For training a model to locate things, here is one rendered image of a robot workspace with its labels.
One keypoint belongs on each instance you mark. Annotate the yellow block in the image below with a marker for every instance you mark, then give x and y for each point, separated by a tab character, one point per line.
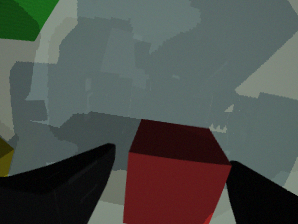
6	153

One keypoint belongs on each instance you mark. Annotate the red block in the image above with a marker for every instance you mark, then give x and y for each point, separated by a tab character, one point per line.
176	175

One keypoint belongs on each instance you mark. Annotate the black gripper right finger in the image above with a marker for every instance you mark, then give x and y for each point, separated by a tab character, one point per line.
256	200

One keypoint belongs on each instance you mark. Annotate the green block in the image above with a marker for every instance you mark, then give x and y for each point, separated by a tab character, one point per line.
23	19

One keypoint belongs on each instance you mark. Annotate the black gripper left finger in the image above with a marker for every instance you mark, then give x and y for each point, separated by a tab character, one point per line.
61	193

